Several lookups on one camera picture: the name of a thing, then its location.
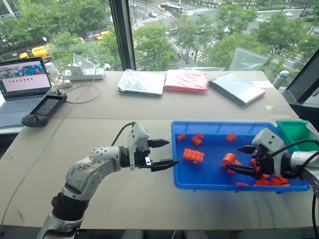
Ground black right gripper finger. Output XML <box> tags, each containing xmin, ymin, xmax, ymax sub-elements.
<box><xmin>236</xmin><ymin>145</ymin><xmax>258</xmax><ymax>154</ymax></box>
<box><xmin>225</xmin><ymin>164</ymin><xmax>261</xmax><ymax>180</ymax></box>

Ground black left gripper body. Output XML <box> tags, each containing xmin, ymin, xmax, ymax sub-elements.
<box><xmin>134</xmin><ymin>138</ymin><xmax>153</xmax><ymax>170</ymax></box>

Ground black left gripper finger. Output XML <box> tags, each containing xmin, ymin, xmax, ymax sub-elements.
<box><xmin>150</xmin><ymin>159</ymin><xmax>180</xmax><ymax>173</ymax></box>
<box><xmin>147</xmin><ymin>138</ymin><xmax>170</xmax><ymax>148</ymax></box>

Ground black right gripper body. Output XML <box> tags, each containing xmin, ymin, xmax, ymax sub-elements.
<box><xmin>252</xmin><ymin>144</ymin><xmax>283</xmax><ymax>181</ymax></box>

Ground blue plastic bin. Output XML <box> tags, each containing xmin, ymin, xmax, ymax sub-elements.
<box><xmin>170</xmin><ymin>120</ymin><xmax>311</xmax><ymax>194</ymax></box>

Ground green plastic bin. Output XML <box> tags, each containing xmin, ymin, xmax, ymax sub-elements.
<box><xmin>275</xmin><ymin>119</ymin><xmax>319</xmax><ymax>154</ymax></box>

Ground pile of orange bricks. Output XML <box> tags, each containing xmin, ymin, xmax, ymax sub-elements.
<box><xmin>253</xmin><ymin>173</ymin><xmax>292</xmax><ymax>187</ymax></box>

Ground orange cylinder block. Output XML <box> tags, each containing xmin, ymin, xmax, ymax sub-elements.
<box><xmin>220</xmin><ymin>152</ymin><xmax>243</xmax><ymax>171</ymax></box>

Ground large orange toy brick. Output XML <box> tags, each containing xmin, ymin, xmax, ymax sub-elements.
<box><xmin>182</xmin><ymin>148</ymin><xmax>205</xmax><ymax>162</ymax></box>

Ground orange stacked toy bricks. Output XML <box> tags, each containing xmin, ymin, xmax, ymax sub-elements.
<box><xmin>191</xmin><ymin>132</ymin><xmax>205</xmax><ymax>146</ymax></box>

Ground grey folded bag stack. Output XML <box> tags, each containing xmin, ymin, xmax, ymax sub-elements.
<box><xmin>207</xmin><ymin>72</ymin><xmax>266</xmax><ymax>108</ymax></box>

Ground silver folded bag stack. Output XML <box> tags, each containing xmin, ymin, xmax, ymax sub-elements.
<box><xmin>117</xmin><ymin>69</ymin><xmax>167</xmax><ymax>97</ymax></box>

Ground pink folded bag stack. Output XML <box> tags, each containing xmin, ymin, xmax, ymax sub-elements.
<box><xmin>163</xmin><ymin>69</ymin><xmax>209</xmax><ymax>94</ymax></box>

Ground black monitor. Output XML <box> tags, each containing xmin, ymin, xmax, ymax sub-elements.
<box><xmin>278</xmin><ymin>47</ymin><xmax>319</xmax><ymax>123</ymax></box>

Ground large clear plastic bag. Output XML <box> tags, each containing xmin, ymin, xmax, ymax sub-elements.
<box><xmin>228</xmin><ymin>46</ymin><xmax>275</xmax><ymax>73</ymax></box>

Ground white power strip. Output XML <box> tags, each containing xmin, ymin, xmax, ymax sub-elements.
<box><xmin>63</xmin><ymin>68</ymin><xmax>105</xmax><ymax>81</ymax></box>

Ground small white adapter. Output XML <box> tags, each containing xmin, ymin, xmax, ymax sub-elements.
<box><xmin>55</xmin><ymin>79</ymin><xmax>73</xmax><ymax>89</ymax></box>

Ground black handheld controller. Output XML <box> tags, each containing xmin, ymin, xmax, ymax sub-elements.
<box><xmin>21</xmin><ymin>89</ymin><xmax>68</xmax><ymax>128</ymax></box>

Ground white plug-in charger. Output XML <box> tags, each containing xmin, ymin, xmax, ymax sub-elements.
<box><xmin>67</xmin><ymin>62</ymin><xmax>83</xmax><ymax>76</ymax></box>

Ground black window pillar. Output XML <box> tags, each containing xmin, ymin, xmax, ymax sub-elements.
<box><xmin>109</xmin><ymin>0</ymin><xmax>137</xmax><ymax>72</ymax></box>

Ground clear plastic bottle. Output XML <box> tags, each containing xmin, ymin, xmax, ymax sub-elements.
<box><xmin>44</xmin><ymin>62</ymin><xmax>60</xmax><ymax>83</ymax></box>

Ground grey laptop computer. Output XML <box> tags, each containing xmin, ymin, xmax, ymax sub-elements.
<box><xmin>0</xmin><ymin>57</ymin><xmax>53</xmax><ymax>129</ymax></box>

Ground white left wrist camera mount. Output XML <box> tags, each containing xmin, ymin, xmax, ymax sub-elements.
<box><xmin>127</xmin><ymin>121</ymin><xmax>151</xmax><ymax>171</ymax></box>

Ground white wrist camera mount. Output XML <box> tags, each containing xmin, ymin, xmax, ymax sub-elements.
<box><xmin>127</xmin><ymin>121</ymin><xmax>151</xmax><ymax>171</ymax></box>
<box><xmin>251</xmin><ymin>128</ymin><xmax>286</xmax><ymax>156</ymax></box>

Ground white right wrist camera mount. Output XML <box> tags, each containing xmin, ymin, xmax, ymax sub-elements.
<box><xmin>251</xmin><ymin>128</ymin><xmax>286</xmax><ymax>156</ymax></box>

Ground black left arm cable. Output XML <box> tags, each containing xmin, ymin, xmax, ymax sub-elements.
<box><xmin>110</xmin><ymin>121</ymin><xmax>137</xmax><ymax>147</ymax></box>

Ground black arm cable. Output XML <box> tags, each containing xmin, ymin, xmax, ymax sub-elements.
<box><xmin>311</xmin><ymin>191</ymin><xmax>319</xmax><ymax>239</ymax></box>
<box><xmin>110</xmin><ymin>121</ymin><xmax>137</xmax><ymax>147</ymax></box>
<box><xmin>262</xmin><ymin>139</ymin><xmax>319</xmax><ymax>160</ymax></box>

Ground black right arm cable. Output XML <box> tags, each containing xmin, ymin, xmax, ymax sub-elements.
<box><xmin>262</xmin><ymin>139</ymin><xmax>319</xmax><ymax>160</ymax></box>
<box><xmin>311</xmin><ymin>191</ymin><xmax>319</xmax><ymax>239</ymax></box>

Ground white charger cable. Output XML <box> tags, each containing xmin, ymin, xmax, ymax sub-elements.
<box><xmin>59</xmin><ymin>50</ymin><xmax>101</xmax><ymax>105</ymax></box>

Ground thin white long cable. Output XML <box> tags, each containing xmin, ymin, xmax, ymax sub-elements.
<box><xmin>0</xmin><ymin>126</ymin><xmax>48</xmax><ymax>228</ymax></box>

